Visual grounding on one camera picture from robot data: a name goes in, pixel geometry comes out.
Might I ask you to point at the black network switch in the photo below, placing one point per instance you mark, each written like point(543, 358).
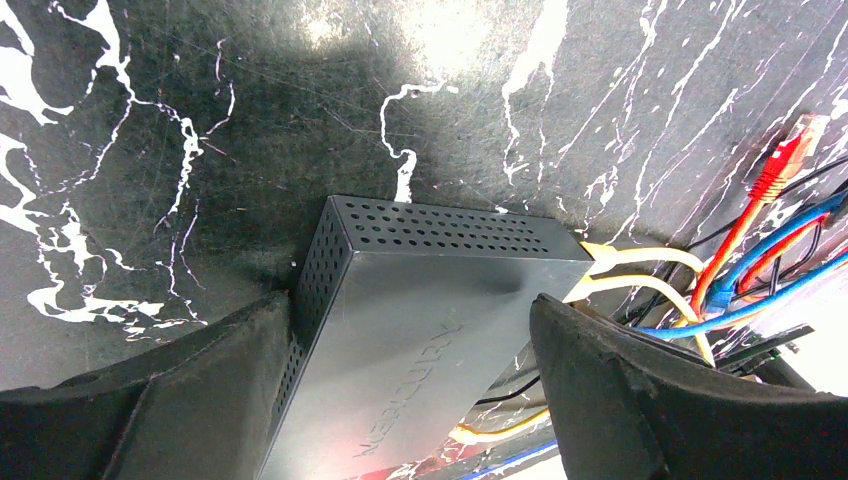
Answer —
point(402, 318)

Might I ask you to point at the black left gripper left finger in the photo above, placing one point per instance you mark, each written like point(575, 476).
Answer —
point(199, 407)

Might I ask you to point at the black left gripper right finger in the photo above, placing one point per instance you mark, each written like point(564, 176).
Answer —
point(625, 405)

